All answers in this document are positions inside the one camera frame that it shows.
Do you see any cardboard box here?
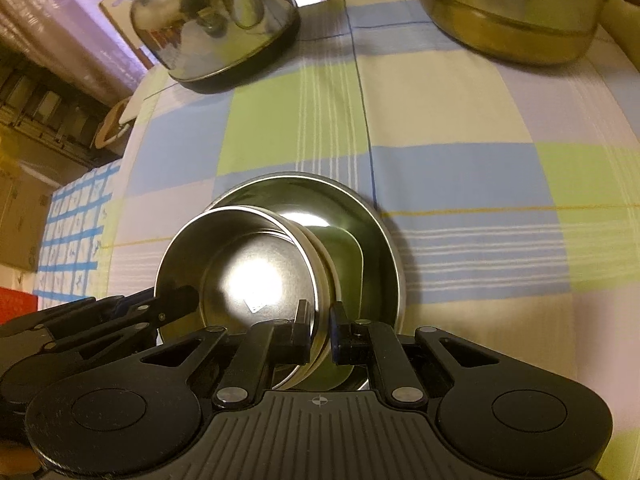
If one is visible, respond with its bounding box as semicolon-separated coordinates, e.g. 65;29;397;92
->
0;160;53;273

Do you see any tan round stool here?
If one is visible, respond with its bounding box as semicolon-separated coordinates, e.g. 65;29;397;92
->
94;99;137;150

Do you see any stainless steel steamer pot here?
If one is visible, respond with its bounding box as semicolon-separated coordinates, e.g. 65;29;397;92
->
410;0;621;66

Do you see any plaid pastel tablecloth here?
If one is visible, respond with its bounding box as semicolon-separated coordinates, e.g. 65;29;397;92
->
95;0;640;451

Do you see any cream wooden chair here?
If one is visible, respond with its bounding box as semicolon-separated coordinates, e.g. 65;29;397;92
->
99;0;161;68

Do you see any red box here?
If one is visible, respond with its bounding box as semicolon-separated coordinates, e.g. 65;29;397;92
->
0;285;43;326

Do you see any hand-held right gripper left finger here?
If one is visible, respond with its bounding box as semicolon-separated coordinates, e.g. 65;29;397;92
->
135;299;312;408

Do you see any sheer purple curtain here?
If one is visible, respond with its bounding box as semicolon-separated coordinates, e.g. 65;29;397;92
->
0;0;166;111

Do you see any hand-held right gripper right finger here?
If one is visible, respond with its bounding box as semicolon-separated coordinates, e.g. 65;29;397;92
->
330;301;507;406

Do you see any dark folding rack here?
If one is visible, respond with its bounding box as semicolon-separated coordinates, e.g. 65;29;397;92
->
0;55;131;171

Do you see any stainless steel bowl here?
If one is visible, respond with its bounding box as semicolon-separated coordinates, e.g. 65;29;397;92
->
154;206;333;391

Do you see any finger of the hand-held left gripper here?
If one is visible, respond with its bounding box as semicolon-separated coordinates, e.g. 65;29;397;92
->
47;285;199;358
0;294;153;343

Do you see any round stainless steel plate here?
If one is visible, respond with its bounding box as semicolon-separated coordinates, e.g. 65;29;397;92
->
207;172;406;391

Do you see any blue checkered cloth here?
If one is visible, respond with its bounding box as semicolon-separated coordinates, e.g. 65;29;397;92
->
34;159;123;311

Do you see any stainless steel kettle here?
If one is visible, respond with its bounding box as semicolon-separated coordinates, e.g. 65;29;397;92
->
129;0;302;95

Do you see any green square plastic plate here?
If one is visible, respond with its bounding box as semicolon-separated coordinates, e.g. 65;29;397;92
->
300;225;371;392

